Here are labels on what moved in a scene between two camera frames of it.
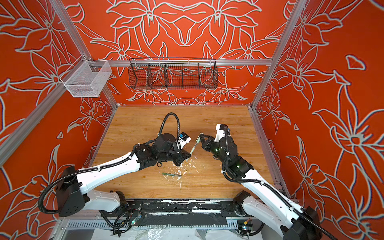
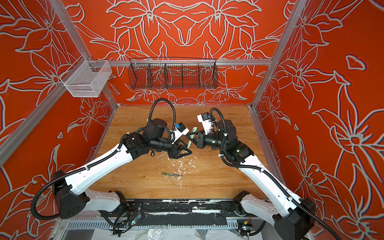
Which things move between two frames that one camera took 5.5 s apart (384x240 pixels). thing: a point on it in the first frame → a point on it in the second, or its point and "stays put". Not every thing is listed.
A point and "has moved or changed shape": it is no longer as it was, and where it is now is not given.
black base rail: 198,207 stays put
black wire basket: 172,73 stays put
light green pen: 198,141 has moved or changed shape
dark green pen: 171,174 stays put
